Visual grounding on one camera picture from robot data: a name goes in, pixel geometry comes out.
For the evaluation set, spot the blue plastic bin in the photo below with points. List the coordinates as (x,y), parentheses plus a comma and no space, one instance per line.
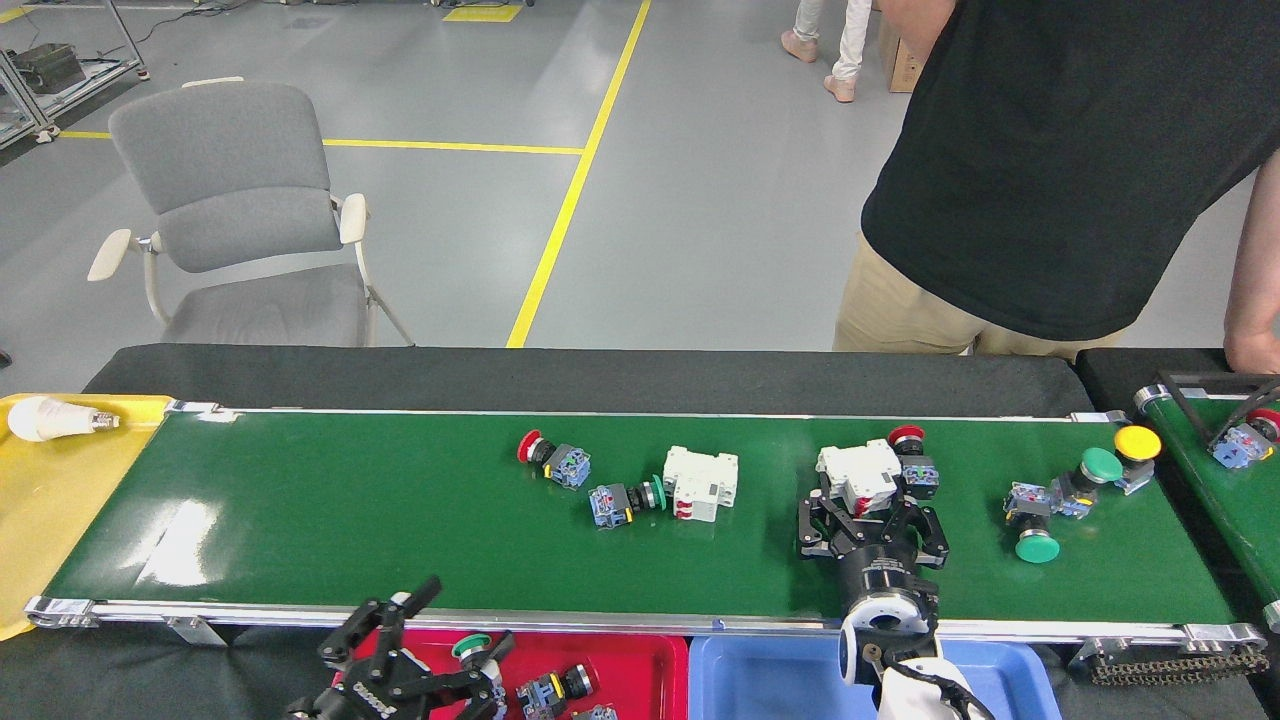
(770,680)

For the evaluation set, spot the black guide frame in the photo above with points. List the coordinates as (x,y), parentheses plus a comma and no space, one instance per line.
(1200,378)

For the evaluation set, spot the white circuit breaker red levers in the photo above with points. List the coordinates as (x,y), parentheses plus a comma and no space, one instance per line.
(700,480)
(860,470)

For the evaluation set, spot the red plastic bin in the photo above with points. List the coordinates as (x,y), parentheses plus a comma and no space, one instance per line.
(640,670)

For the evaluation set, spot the black box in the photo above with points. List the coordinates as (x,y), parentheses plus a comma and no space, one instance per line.
(48,68)

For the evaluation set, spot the short green conveyor belt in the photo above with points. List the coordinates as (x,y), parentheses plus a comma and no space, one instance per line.
(1240,510)

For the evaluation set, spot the brown cardboard box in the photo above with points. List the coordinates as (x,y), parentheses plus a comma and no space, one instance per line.
(900,60)

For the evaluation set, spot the long green conveyor belt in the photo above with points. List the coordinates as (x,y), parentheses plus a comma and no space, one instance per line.
(400,520)

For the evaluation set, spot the aluminium frame rack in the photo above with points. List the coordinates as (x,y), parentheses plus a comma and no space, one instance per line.
(100,85)

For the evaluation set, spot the green mushroom push button switch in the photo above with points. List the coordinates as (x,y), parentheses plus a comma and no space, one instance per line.
(1037,548)
(610,505)
(1100,465)
(470,646)

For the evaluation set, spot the grey padded chair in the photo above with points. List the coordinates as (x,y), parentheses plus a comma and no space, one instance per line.
(230,170)

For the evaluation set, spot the person's left forearm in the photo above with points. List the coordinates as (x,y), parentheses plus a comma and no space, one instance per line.
(1260,260)

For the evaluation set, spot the red mushroom push button switch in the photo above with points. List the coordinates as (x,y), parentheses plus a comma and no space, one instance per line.
(567,465)
(595,714)
(918,475)
(545,693)
(1235,448)

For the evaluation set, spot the yellow plastic tray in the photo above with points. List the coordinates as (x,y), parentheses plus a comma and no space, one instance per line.
(50,520)

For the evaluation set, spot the yellow mushroom push button switch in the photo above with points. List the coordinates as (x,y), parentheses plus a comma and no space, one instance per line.
(1137,442)

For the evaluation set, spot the person's left hand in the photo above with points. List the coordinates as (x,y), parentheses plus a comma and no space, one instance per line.
(1255,350)

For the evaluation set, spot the white light bulb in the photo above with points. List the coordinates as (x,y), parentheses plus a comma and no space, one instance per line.
(45,418)

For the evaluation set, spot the person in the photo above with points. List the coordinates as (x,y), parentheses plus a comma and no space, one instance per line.
(1050,170)
(850,40)

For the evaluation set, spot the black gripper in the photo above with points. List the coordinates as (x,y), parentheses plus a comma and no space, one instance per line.
(370,700)
(888,572)

